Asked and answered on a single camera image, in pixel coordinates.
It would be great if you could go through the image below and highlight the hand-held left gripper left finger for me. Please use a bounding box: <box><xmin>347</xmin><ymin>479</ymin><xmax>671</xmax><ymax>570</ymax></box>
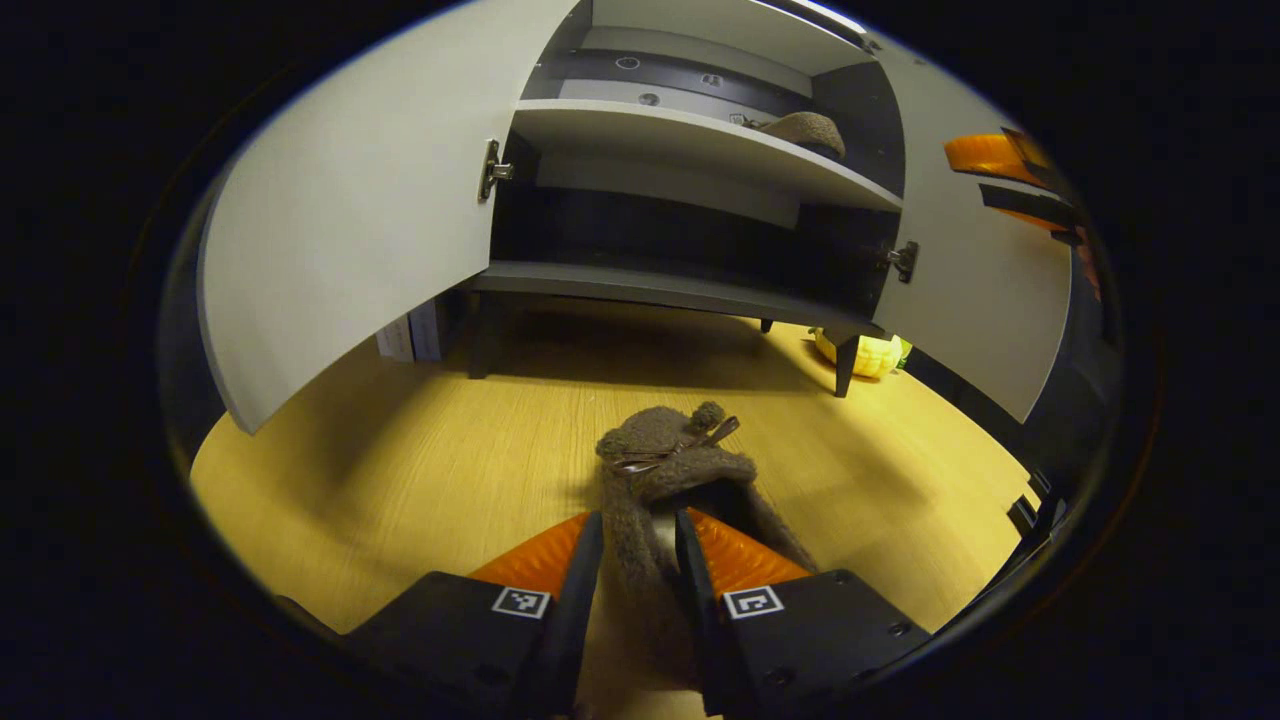
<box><xmin>345</xmin><ymin>510</ymin><xmax>606</xmax><ymax>716</ymax></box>

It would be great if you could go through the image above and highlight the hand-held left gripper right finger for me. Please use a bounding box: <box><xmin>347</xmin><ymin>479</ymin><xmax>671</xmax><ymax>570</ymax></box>
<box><xmin>675</xmin><ymin>507</ymin><xmax>931</xmax><ymax>716</ymax></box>

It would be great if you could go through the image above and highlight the white cabinet door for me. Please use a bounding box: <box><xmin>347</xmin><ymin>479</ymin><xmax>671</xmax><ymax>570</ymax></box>
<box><xmin>870</xmin><ymin>40</ymin><xmax>1073</xmax><ymax>424</ymax></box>
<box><xmin>198</xmin><ymin>0</ymin><xmax>581</xmax><ymax>435</ymax></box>

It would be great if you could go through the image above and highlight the brown fuzzy shoe with bow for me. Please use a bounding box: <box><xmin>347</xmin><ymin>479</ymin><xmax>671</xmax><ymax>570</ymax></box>
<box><xmin>596</xmin><ymin>402</ymin><xmax>816</xmax><ymax>691</ymax></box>
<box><xmin>745</xmin><ymin>112</ymin><xmax>847</xmax><ymax>161</ymax></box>

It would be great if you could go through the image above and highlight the white and grey shoe cabinet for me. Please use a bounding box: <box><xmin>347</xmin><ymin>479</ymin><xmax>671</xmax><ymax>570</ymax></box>
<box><xmin>465</xmin><ymin>0</ymin><xmax>906</xmax><ymax>401</ymax></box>

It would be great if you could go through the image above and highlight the large ceiling light panel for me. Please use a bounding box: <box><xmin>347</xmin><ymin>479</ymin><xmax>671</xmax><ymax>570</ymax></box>
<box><xmin>790</xmin><ymin>0</ymin><xmax>866</xmax><ymax>31</ymax></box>

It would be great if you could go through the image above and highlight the yellow rounded object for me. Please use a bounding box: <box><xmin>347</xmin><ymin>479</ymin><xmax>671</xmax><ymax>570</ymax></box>
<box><xmin>815</xmin><ymin>328</ymin><xmax>906</xmax><ymax>379</ymax></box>

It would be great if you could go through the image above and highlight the white box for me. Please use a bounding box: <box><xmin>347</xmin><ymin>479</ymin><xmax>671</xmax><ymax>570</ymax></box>
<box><xmin>377</xmin><ymin>300</ymin><xmax>451</xmax><ymax>363</ymax></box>

